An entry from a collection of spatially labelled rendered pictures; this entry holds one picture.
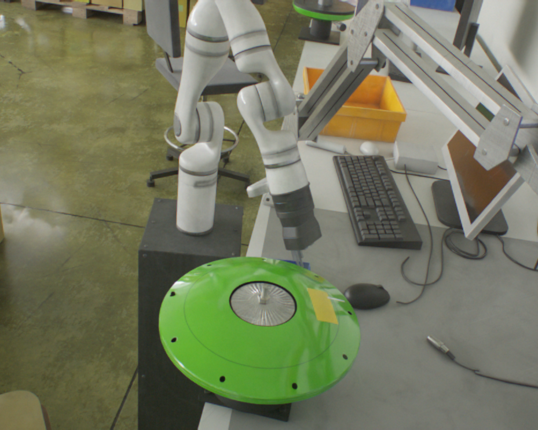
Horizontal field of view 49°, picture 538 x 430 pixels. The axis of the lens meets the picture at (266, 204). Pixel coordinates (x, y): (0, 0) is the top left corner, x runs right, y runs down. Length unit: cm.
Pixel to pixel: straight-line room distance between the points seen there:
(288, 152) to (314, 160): 67
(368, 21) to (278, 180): 32
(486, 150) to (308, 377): 39
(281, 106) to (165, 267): 55
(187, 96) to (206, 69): 8
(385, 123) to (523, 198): 47
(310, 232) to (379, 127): 85
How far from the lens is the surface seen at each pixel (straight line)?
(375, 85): 223
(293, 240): 111
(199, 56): 122
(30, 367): 235
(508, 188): 139
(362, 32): 110
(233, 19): 109
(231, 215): 155
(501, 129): 82
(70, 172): 349
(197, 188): 139
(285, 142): 107
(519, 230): 167
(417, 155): 180
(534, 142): 85
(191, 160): 137
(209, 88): 296
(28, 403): 142
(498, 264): 149
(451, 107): 90
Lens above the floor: 169
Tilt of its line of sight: 31 degrees down
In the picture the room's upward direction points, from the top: 8 degrees clockwise
